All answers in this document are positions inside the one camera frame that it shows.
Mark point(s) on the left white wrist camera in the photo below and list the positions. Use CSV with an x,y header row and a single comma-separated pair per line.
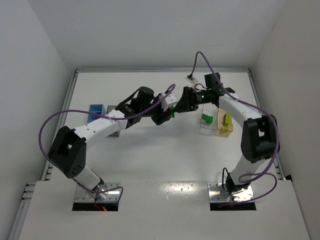
x,y
168,102

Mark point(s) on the green lego plate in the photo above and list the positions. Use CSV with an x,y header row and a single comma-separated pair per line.
x,y
208,119

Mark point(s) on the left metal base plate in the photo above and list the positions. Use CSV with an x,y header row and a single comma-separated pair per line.
x,y
106,201

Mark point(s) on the light blue plastic container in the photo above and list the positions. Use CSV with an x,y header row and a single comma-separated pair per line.
x,y
97,109

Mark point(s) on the red green lego pile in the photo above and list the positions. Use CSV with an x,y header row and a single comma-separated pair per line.
x,y
172,114

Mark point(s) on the metal base plate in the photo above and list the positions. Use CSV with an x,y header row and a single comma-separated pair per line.
x,y
106,201
221,200

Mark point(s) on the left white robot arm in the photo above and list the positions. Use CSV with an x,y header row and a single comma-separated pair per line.
x,y
68,151

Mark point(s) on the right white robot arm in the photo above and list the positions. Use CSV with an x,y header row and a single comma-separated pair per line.
x,y
260,139

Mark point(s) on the lime green lego brick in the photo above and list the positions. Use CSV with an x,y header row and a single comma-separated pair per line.
x,y
226,119

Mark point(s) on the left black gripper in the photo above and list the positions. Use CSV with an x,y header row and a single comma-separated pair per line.
x,y
158,117

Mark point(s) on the clear plastic container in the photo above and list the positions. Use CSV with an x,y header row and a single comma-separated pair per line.
x,y
208,129

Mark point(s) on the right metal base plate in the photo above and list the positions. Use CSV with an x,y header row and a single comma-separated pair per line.
x,y
221,200

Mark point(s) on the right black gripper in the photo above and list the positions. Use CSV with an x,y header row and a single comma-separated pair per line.
x,y
188,99

